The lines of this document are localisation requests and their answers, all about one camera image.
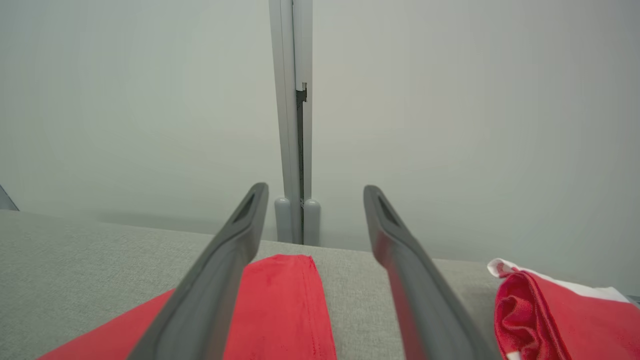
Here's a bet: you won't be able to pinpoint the grey fabric sofa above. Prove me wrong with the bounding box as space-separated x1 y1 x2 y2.
0 209 640 360

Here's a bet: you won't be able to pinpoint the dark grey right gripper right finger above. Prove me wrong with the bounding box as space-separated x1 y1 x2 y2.
363 185 501 360

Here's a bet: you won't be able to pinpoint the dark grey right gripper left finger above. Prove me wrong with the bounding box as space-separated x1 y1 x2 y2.
127 182 269 360

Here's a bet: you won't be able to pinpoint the grey partition post round feet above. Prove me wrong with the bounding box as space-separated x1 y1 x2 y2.
268 0 322 247

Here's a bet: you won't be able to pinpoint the red shorts white trim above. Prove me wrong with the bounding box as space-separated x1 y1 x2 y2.
486 257 640 360

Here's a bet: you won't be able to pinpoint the red jersey shirt white sleeves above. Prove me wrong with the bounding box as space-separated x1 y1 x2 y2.
37 253 338 360

